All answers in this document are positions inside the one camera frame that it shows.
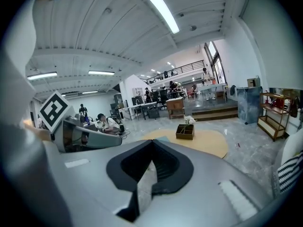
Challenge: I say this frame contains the blue marbled cabinet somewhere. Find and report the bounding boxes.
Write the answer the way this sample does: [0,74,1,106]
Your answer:
[236,86,263,125]

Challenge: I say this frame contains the dark wooden steps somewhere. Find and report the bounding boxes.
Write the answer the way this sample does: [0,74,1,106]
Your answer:
[191,105,239,122]

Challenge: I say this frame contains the cardboard box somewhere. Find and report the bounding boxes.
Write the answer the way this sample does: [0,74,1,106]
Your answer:
[246,77,260,88]

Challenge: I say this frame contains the black-white striped cloth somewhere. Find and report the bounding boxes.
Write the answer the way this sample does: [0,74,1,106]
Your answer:
[276,151,303,195]

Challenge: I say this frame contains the tall window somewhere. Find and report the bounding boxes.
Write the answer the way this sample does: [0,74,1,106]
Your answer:
[204,41,227,85]

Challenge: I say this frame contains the person's cream shirt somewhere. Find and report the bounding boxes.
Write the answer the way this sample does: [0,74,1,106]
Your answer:
[0,0,72,227]

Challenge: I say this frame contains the small wooden cabinet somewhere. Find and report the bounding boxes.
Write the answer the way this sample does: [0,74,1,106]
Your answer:
[165,96,186,120]

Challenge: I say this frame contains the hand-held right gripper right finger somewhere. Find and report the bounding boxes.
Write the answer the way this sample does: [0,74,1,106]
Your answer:
[139,139,273,227]

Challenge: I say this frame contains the black mezzanine railing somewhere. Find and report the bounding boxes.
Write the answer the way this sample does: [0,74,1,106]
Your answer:
[145,60,205,85]

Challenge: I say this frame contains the brown wooden organiser box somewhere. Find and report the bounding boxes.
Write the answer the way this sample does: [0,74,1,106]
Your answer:
[175,123,196,140]

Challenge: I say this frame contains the pale flower bunch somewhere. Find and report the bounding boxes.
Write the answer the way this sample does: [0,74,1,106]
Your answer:
[184,114,197,128]

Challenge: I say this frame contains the ceiling tube light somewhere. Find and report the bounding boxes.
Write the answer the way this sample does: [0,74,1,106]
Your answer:
[26,71,58,81]
[88,70,116,76]
[148,0,180,35]

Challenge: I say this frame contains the white desk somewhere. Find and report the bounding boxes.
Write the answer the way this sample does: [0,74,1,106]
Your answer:
[123,101,158,121]

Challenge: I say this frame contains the person's left forearm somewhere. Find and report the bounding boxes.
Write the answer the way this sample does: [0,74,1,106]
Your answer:
[22,119,52,142]

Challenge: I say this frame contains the white table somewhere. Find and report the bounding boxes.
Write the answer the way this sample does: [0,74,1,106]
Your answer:
[197,82,228,102]

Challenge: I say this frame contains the oval wooden table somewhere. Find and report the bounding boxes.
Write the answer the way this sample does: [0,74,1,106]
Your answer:
[139,129,229,159]

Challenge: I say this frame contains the wooden shelf rack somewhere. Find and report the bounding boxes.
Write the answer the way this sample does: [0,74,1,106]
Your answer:
[256,92,295,142]

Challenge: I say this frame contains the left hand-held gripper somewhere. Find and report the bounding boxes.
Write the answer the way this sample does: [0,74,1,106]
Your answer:
[37,90,123,153]

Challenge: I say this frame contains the pale upholstered armchair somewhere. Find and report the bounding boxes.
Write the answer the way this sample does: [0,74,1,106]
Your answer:
[271,128,303,199]

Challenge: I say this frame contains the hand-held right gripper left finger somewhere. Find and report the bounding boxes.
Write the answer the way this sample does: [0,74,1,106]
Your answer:
[44,139,153,227]

